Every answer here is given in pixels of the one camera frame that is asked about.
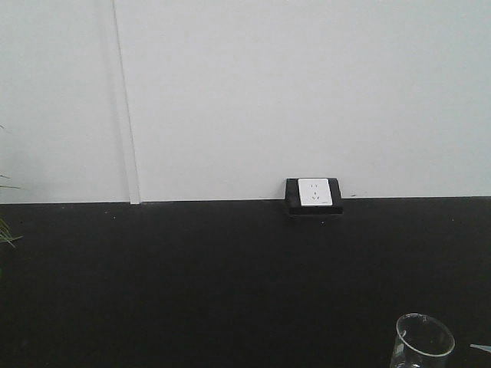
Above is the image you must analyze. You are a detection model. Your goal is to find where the black socket box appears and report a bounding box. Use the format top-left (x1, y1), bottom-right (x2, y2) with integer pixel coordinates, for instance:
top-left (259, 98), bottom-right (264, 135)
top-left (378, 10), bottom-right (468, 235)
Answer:
top-left (285, 178), bottom-right (344, 217)

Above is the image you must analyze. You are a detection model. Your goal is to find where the clear glass beaker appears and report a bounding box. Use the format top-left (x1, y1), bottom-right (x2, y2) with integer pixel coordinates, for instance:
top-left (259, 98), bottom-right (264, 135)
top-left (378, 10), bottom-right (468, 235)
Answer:
top-left (390, 313), bottom-right (456, 367)

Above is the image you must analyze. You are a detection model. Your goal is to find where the green spider plant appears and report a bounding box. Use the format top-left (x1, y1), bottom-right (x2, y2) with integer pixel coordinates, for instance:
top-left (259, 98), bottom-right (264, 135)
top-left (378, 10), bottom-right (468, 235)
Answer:
top-left (1, 125), bottom-right (22, 249)

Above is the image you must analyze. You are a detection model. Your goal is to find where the white wall socket plate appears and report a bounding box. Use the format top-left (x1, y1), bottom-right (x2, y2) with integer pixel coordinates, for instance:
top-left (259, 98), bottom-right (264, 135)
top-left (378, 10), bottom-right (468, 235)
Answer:
top-left (298, 178), bottom-right (333, 207)

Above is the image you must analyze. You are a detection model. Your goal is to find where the white cable conduit strip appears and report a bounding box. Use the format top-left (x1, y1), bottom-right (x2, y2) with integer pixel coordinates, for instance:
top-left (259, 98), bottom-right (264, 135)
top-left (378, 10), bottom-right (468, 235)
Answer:
top-left (111, 1), bottom-right (141, 205)

